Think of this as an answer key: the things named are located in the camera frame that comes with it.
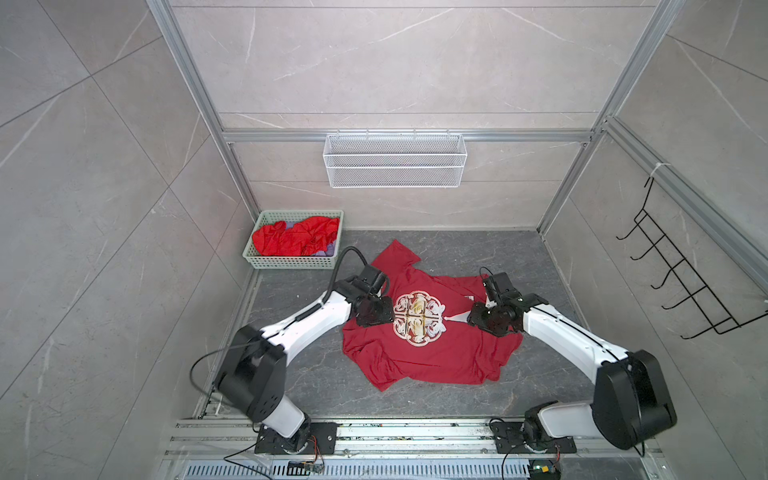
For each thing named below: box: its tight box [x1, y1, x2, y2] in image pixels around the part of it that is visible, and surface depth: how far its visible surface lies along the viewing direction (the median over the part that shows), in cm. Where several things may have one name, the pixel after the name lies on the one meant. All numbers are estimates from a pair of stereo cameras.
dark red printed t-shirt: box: [342, 240, 523, 391], surface depth 92 cm
